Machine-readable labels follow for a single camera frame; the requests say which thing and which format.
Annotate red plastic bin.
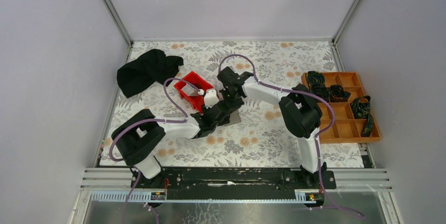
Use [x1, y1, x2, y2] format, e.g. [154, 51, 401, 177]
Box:
[174, 72, 219, 112]

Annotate black cloth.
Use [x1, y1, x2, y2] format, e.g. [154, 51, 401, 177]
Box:
[116, 49, 184, 98]

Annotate cards in red bin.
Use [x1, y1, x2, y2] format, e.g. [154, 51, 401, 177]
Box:
[181, 85, 204, 97]

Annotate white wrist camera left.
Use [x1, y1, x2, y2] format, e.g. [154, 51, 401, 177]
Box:
[204, 88, 219, 108]

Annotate unrolled dark tie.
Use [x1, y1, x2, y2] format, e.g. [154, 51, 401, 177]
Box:
[350, 95, 374, 137]

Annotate grey card holder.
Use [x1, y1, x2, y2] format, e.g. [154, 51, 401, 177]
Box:
[224, 109, 241, 126]

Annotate rolled dark tie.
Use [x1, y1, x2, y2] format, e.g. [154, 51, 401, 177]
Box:
[310, 83, 330, 102]
[306, 71, 326, 87]
[329, 85, 351, 103]

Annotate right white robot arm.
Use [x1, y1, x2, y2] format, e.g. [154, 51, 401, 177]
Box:
[217, 67, 323, 188]

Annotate floral table mat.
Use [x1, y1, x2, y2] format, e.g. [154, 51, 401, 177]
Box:
[99, 40, 365, 168]

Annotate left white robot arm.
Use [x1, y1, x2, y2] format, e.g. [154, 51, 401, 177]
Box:
[109, 101, 239, 188]

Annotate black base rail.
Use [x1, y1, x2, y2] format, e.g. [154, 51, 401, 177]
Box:
[131, 166, 337, 201]

